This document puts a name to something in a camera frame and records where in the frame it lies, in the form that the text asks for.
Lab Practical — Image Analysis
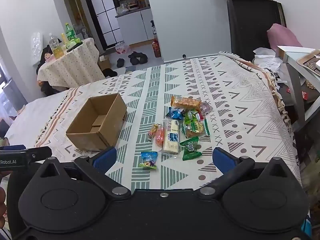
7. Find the small yellow candy packet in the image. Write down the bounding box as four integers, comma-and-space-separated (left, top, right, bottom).
148, 123, 160, 141

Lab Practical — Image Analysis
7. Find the orange snack packet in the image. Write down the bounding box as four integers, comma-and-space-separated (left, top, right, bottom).
154, 127, 166, 147

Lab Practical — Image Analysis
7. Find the cluttered kitchen shelf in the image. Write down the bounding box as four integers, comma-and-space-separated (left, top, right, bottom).
109, 0, 151, 16

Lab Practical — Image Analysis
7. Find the green soda bottle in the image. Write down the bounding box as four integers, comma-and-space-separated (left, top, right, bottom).
64, 23, 77, 42

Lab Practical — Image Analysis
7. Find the pink pillow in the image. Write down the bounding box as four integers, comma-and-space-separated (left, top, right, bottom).
267, 23, 303, 53

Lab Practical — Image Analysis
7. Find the black headboard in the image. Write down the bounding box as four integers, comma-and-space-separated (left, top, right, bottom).
227, 0, 286, 61

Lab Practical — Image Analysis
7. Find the green cake packet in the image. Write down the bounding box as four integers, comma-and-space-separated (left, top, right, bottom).
184, 119, 210, 138

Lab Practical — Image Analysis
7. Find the patterned tray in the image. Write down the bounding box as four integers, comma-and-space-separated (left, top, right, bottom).
297, 50, 320, 75

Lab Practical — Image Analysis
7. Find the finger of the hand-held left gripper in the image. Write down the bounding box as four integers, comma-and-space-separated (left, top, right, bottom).
0, 144, 26, 152

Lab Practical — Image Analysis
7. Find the dark green plum packet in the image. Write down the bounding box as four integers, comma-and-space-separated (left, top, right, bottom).
179, 137, 202, 161

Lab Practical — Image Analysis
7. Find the cardboard box on floor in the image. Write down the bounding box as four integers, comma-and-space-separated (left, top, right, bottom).
98, 55, 112, 71

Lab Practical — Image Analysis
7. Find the blue plum candy packet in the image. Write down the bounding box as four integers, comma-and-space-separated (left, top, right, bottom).
139, 151, 159, 169

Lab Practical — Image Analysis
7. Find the small round table with cloth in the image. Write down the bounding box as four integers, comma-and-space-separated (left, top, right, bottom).
37, 38, 106, 91

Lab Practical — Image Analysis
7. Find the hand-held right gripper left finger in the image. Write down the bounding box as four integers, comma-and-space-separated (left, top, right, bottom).
35, 147, 132, 197

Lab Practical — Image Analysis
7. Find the crumpled white plastic bag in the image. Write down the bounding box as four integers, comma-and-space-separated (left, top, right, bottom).
252, 47, 286, 71

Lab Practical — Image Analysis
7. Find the blue snack packet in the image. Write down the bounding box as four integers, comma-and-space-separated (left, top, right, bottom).
166, 107, 186, 120

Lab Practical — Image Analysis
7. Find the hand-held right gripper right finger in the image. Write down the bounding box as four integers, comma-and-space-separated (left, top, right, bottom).
200, 147, 290, 196

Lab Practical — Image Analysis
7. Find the pile of black slippers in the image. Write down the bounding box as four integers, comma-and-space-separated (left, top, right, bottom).
128, 51, 148, 65

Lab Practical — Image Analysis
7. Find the red drink bottle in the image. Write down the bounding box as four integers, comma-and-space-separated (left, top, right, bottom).
152, 38, 162, 58

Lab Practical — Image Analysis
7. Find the clear bottle yellow drink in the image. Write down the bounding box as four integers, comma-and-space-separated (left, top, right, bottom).
48, 33, 64, 59

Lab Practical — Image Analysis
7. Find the long white bread packet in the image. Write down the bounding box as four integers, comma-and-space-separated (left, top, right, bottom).
159, 119, 181, 156

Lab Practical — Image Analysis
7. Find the patterned printed blanket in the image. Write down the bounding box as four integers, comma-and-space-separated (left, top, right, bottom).
35, 54, 302, 191

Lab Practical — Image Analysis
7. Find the white cabinet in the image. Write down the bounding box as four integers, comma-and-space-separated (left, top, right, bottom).
115, 7, 156, 47

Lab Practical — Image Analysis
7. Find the person's left hand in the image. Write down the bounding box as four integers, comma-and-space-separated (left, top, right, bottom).
0, 187, 7, 230

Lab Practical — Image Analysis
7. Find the brown bag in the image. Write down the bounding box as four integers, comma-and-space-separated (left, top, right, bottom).
298, 78, 320, 103

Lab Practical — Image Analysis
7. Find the pink pack of bottles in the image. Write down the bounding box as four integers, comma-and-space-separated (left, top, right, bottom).
115, 42, 131, 55

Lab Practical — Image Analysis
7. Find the white side table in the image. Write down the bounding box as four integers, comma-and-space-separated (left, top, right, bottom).
276, 45, 320, 131

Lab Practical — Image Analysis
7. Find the small green snack packet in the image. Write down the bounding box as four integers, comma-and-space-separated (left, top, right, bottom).
184, 110, 198, 126

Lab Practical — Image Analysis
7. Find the brown cardboard box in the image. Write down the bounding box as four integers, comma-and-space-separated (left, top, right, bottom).
65, 93, 128, 152

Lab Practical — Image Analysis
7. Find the black framed sliding door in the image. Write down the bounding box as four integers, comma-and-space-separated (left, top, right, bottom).
81, 0, 125, 51

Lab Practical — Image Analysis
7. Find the cream striped tasselled throw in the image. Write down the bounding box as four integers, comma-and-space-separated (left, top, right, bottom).
218, 51, 293, 132

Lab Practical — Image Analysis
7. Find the orange bread packet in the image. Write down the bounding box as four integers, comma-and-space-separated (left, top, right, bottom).
171, 96, 202, 112

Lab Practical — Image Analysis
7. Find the green packet on table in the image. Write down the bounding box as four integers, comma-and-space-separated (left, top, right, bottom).
65, 38, 83, 51

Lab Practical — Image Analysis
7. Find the purple clear snack packet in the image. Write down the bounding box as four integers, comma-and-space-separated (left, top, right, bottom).
200, 101, 213, 117

